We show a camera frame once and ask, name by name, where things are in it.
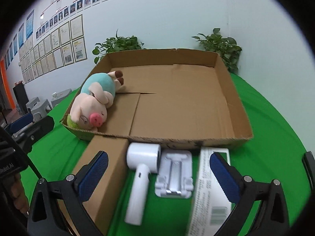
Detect long brown cardboard box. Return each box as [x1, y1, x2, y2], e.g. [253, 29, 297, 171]
[58, 135, 129, 235]

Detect white folding phone stand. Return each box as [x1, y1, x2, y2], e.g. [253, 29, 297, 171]
[155, 149, 194, 199]

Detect white hair dryer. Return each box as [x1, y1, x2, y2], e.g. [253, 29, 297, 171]
[124, 142, 161, 226]

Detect pink pig plush toy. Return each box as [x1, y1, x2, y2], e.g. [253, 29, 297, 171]
[67, 70, 124, 132]

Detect person's left hand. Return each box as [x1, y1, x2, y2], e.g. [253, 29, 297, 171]
[4, 173, 29, 215]

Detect white green printed box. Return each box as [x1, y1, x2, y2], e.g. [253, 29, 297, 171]
[186, 147, 232, 236]

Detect grey metal stools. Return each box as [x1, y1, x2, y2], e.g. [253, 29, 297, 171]
[26, 88, 72, 122]

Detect green tablecloth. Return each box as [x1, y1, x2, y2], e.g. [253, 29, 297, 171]
[29, 75, 311, 235]

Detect large shallow cardboard tray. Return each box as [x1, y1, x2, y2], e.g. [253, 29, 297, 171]
[60, 48, 254, 150]

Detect right potted green plant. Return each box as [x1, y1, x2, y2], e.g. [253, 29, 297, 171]
[192, 28, 242, 74]

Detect potted green plant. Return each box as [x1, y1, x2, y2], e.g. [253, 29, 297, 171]
[92, 31, 144, 64]
[192, 28, 242, 74]

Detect left potted green plant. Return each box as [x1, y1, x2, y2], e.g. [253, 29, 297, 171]
[92, 31, 144, 64]

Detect framed certificates on wall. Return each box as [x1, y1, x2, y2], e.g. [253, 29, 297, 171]
[18, 14, 88, 84]

